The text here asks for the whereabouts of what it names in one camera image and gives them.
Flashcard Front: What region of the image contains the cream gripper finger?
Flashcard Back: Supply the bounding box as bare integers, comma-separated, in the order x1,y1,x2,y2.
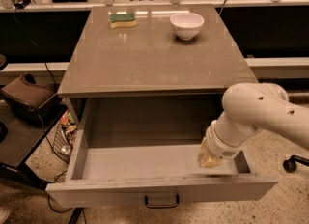
198,137,224,168

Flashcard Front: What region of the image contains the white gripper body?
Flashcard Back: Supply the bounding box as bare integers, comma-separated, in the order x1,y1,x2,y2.
204,120,250,159

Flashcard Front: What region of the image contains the grey top drawer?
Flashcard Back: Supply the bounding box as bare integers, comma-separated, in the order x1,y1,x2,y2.
46,96,277,209

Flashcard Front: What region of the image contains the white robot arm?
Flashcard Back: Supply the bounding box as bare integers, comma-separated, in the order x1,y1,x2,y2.
198,83,309,168

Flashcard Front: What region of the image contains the grey drawer cabinet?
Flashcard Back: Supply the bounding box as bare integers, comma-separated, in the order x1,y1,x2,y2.
57,4,261,145

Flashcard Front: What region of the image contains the white bowl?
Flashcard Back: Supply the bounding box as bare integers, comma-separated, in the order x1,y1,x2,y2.
170,13,205,40

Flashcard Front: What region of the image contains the green yellow sponge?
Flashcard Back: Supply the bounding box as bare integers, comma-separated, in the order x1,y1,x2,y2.
109,13,137,29

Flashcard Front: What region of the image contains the brown VR headset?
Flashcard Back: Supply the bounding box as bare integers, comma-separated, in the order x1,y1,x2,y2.
0,74,62,124

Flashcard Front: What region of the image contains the black side table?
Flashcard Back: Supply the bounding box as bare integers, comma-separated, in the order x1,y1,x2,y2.
0,103,85,224

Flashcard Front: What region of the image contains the black power adapter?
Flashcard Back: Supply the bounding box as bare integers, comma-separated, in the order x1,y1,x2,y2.
14,0,31,9

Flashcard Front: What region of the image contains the wire basket with snacks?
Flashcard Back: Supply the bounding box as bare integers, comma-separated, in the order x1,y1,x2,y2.
52,111,77,163

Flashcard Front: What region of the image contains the black cable on floor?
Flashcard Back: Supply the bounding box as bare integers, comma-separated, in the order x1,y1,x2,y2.
47,169,73,214

